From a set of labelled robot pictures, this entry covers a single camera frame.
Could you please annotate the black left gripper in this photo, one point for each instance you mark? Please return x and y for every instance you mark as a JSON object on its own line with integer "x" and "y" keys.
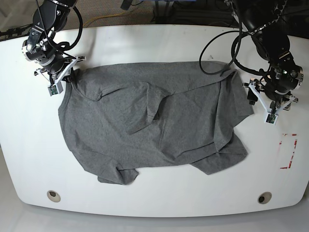
{"x": 275, "y": 93}

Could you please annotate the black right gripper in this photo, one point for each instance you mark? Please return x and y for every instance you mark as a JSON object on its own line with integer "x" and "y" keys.
{"x": 59, "y": 65}

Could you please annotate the grey T-shirt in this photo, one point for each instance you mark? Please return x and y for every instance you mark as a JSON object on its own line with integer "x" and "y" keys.
{"x": 118, "y": 118}

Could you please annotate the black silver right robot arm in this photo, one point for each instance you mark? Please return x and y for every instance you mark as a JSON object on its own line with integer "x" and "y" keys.
{"x": 40, "y": 47}

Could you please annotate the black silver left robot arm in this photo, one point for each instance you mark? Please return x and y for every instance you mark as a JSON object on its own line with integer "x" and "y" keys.
{"x": 259, "y": 18}

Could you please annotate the red tape rectangle marking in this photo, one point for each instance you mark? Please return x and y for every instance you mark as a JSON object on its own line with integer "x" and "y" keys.
{"x": 286, "y": 150}

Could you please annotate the black tripod stand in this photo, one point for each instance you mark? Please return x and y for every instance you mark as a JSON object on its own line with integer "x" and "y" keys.
{"x": 18, "y": 32}

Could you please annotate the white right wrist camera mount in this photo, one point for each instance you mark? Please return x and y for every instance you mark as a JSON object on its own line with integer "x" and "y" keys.
{"x": 55, "y": 87}

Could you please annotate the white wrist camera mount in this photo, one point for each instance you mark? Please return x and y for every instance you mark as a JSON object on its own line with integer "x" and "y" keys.
{"x": 55, "y": 87}
{"x": 271, "y": 110}

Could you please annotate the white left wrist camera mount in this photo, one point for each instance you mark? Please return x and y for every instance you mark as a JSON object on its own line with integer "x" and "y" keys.
{"x": 271, "y": 110}

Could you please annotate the right table cable grommet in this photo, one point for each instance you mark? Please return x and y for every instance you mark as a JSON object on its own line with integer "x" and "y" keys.
{"x": 264, "y": 198}

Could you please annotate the table cable grommet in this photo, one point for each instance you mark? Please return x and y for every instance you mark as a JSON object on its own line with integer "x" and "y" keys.
{"x": 53, "y": 196}
{"x": 264, "y": 198}

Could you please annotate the left table cable grommet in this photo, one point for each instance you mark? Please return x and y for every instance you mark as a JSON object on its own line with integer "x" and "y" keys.
{"x": 53, "y": 196}

